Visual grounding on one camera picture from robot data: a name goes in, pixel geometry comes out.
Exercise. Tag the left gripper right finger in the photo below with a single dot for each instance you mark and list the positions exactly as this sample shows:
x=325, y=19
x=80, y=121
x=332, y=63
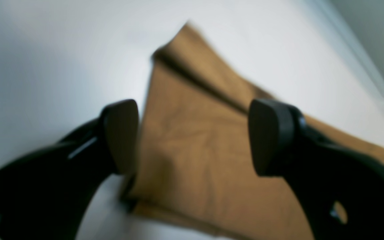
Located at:
x=340, y=190

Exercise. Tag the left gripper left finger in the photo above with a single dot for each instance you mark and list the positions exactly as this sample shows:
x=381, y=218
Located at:
x=45, y=194

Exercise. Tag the brown t-shirt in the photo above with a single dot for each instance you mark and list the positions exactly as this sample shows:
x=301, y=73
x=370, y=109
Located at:
x=195, y=165

